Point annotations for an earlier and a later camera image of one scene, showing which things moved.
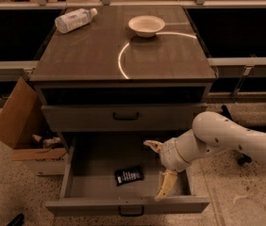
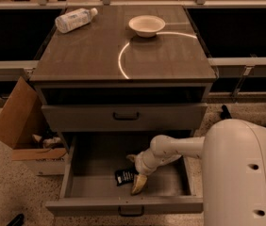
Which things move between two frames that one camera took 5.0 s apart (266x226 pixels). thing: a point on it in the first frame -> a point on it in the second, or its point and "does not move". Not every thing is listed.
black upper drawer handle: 125,119 does not move
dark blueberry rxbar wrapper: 129,174 does not move
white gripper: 168,155 -> 143,165
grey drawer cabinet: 107,90 does not move
